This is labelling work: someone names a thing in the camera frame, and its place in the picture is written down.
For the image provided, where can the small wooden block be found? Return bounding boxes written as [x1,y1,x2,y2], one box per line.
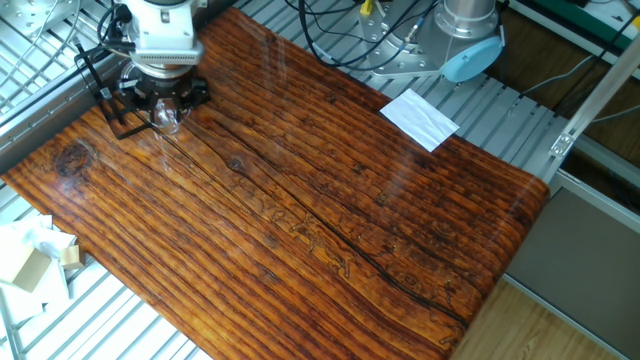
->
[59,244,87,271]

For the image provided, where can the clear glass cup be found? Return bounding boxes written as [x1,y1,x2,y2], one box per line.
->
[149,97,191,136]

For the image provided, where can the crumpled white paper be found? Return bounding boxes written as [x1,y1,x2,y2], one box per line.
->
[0,214,79,326]

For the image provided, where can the aluminium frame beam with bracket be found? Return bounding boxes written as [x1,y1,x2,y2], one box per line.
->
[548,34,640,161]

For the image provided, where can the wood grain table mat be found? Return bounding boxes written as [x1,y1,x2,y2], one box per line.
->
[0,7,551,360]

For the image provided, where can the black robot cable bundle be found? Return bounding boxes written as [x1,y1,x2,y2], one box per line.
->
[284,0,446,71]

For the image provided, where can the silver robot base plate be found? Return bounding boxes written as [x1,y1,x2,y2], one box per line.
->
[357,0,446,79]

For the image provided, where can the black wire cup rack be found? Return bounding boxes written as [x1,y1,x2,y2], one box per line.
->
[73,42,156,141]

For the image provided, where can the perforated aluminium plate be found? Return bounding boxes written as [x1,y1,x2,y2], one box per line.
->
[0,0,81,36]

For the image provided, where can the large wooden block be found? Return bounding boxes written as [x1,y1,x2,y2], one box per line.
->
[0,244,54,294]

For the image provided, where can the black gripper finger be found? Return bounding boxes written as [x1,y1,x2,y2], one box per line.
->
[117,79,146,110]
[184,79,211,109]

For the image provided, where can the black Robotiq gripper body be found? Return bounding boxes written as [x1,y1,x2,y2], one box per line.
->
[130,69,199,110]

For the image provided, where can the white paper sheet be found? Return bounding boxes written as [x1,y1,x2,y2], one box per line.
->
[379,88,460,153]

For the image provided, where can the grey flat panel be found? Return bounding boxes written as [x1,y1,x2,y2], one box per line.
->
[504,187,640,360]

